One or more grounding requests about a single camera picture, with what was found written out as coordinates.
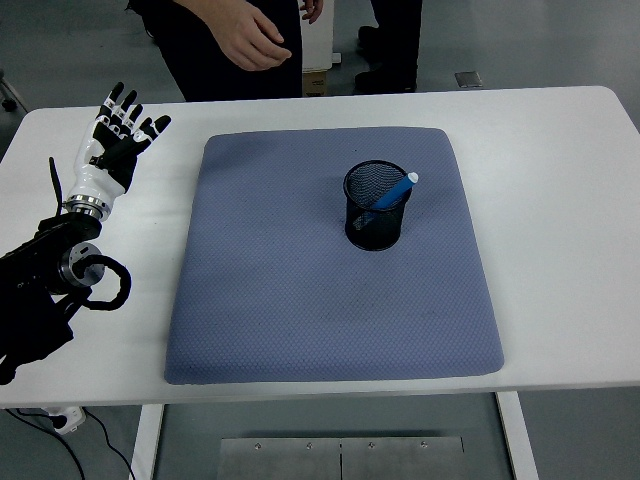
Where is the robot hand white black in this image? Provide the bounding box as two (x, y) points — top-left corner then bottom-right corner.
(66, 82), (172, 204)

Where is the person's right hand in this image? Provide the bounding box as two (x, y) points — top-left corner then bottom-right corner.
(212, 2), (294, 72)

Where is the blue marker pen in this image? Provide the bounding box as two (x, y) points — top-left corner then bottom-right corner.
(352, 172), (420, 231)

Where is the black mesh pen holder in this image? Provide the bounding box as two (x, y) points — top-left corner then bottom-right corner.
(342, 159), (415, 252)

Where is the white cabinet panel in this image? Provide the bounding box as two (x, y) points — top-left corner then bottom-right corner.
(301, 0), (335, 74)

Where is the person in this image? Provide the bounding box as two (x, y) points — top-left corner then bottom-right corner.
(353, 0), (424, 95)
(127, 0), (305, 104)

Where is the brown cardboard box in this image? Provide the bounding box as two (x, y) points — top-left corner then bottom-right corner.
(301, 69), (330, 99)

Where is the office chair base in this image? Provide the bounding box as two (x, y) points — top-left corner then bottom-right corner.
(0, 69), (29, 114)

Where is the white power strip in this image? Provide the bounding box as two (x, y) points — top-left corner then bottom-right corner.
(42, 404), (87, 435)

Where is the blue-grey quilted mat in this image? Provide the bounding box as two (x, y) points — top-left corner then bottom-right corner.
(163, 127), (506, 385)

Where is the white table leg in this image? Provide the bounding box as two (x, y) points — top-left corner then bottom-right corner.
(494, 392), (540, 480)
(128, 402), (166, 480)

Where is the black floor cable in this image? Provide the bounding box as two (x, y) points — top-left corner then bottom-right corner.
(82, 409), (137, 480)
(4, 407), (86, 480)

